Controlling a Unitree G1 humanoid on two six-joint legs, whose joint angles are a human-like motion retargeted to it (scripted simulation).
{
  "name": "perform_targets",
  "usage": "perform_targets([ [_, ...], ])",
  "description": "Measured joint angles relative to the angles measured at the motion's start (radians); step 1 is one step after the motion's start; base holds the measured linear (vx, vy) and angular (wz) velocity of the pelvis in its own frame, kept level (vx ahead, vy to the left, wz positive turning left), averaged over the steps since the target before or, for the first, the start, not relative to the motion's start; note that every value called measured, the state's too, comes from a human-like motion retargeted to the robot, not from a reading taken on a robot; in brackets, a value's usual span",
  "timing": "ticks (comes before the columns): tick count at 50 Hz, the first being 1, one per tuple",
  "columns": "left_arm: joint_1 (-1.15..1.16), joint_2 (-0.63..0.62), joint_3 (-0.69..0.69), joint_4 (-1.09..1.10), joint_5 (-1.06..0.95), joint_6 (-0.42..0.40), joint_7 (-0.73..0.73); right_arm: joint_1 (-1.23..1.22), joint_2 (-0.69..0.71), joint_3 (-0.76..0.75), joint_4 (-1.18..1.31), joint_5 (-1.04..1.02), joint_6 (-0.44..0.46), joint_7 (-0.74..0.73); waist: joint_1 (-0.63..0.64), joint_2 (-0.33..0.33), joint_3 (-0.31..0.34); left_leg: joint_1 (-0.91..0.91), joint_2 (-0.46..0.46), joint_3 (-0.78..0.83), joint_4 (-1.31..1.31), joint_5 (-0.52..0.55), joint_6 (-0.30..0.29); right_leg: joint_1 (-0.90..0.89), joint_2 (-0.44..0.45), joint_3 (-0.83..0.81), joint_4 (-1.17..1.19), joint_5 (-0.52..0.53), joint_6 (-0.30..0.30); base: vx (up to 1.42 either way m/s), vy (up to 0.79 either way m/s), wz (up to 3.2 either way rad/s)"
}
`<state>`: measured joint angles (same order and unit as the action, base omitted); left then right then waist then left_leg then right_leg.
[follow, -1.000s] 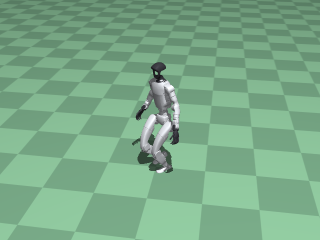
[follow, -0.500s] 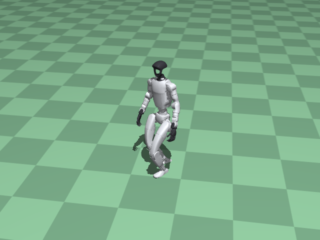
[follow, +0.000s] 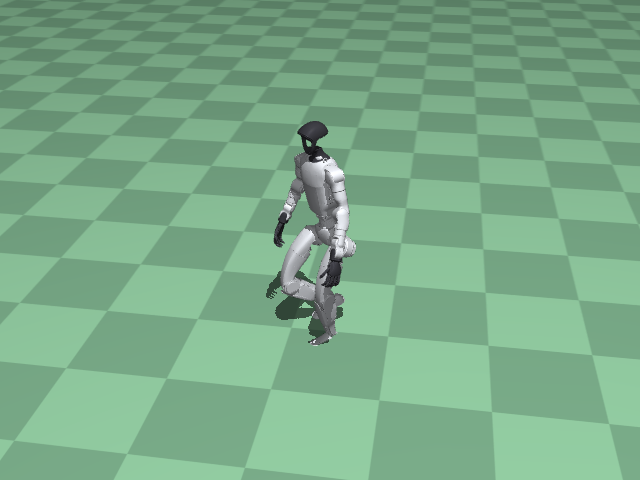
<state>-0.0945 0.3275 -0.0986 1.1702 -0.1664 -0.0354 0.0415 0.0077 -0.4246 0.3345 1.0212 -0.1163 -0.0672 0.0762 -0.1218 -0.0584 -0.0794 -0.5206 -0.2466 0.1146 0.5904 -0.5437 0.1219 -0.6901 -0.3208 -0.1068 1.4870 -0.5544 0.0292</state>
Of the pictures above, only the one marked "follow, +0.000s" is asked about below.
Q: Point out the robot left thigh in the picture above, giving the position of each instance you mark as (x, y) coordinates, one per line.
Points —
(321, 292)

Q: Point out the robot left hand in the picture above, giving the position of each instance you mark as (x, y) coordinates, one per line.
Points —
(333, 270)

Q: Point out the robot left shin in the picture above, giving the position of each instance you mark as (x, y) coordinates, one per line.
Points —
(327, 314)

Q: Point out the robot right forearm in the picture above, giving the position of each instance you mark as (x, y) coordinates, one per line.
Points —
(290, 203)

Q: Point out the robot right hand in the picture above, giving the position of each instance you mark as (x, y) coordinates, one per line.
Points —
(279, 229)

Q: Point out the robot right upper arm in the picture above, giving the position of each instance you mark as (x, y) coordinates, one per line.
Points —
(297, 184)

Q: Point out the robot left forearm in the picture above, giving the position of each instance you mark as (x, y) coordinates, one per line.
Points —
(340, 228)

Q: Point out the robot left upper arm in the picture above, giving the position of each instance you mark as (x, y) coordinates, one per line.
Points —
(335, 178)

